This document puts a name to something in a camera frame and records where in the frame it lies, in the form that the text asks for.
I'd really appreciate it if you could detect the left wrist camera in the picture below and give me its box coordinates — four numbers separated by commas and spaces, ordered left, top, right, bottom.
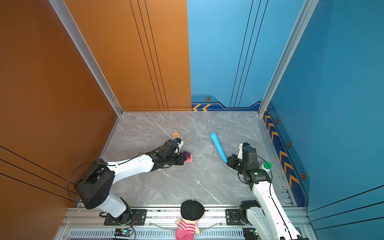
174, 138, 184, 152

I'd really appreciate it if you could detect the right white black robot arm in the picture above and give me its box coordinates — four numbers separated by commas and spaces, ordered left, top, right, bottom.
227, 143, 305, 240

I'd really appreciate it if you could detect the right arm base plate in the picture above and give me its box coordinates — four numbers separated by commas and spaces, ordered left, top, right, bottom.
225, 209, 244, 226

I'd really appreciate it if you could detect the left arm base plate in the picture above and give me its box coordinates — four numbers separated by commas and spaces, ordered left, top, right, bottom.
104, 209, 147, 226

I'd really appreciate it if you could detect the orange tape roll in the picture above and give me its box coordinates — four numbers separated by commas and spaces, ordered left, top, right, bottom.
173, 132, 180, 139

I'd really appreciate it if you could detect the left green circuit board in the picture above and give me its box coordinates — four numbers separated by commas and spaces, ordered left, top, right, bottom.
114, 228, 136, 240

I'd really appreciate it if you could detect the doll with black hat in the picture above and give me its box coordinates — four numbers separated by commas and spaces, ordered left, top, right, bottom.
175, 200, 205, 240

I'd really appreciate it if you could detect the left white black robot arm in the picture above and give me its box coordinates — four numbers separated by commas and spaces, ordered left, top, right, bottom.
74, 138, 193, 225

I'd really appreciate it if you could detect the white bottle green cap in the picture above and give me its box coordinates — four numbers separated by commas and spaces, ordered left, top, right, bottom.
261, 162, 272, 172

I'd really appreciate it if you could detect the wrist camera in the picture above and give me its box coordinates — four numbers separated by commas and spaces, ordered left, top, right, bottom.
238, 143, 250, 160
174, 138, 184, 152

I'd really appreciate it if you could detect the aluminium front rail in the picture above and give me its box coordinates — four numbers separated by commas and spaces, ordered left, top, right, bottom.
59, 206, 313, 229

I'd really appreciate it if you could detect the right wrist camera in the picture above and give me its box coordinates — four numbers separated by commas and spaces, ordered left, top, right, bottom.
238, 143, 250, 160

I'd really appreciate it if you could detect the blue toy microphone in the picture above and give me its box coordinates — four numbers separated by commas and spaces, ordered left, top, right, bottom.
210, 132, 228, 164

